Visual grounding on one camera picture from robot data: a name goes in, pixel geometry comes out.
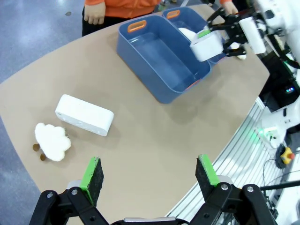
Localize large blue basket, orange handles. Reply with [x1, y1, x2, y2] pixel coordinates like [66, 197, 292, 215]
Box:
[116, 15, 213, 105]

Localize white digital clock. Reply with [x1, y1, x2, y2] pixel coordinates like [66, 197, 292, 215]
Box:
[189, 30, 225, 62]
[55, 94, 115, 136]

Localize small blue basket, orange handles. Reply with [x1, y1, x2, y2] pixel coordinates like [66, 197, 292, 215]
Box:
[161, 6, 227, 64]

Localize aluminium table frame rail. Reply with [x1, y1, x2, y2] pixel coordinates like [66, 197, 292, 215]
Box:
[165, 95, 284, 219]

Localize white fluffy sheep toy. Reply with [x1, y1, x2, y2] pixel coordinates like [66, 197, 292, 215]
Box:
[32, 122, 72, 162]

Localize black control box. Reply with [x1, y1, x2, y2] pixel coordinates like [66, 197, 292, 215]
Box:
[257, 50, 300, 113]

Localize yellow emergency stop button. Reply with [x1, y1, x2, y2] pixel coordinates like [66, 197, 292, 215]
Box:
[279, 146, 296, 165]

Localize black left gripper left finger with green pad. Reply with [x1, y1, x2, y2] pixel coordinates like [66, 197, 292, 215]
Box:
[29, 156, 111, 225]

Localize person's black trousers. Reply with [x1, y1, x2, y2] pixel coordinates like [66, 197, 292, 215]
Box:
[81, 7, 127, 38]

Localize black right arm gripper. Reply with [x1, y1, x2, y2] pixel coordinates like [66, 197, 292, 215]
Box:
[197, 6, 247, 58]

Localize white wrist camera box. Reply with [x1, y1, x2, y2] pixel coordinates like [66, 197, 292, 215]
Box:
[238, 16, 267, 55]

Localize thin black cable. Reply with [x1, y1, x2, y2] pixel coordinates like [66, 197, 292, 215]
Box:
[262, 158, 300, 225]

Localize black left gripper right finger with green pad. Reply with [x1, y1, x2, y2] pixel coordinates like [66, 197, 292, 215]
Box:
[189, 153, 280, 225]

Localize person's left hand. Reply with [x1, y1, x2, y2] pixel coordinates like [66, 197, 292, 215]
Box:
[220, 0, 239, 16]

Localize person's right hand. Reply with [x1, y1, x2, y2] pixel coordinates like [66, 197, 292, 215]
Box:
[83, 4, 105, 25]

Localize person's orange jacket torso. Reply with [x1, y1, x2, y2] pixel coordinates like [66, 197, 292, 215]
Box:
[84, 0, 163, 20]

